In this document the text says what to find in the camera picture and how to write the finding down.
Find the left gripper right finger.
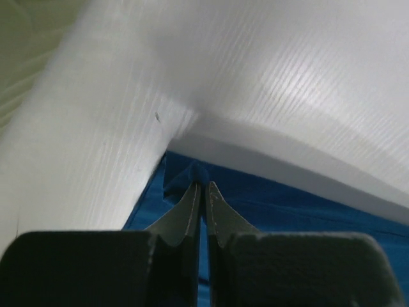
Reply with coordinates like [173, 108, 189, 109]
[205, 182, 403, 306]

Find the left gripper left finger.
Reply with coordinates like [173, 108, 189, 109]
[1, 183, 201, 306]

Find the blue printed t shirt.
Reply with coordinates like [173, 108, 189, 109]
[124, 152, 408, 298]

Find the olive green plastic bin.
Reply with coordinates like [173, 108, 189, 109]
[1, 0, 85, 133]

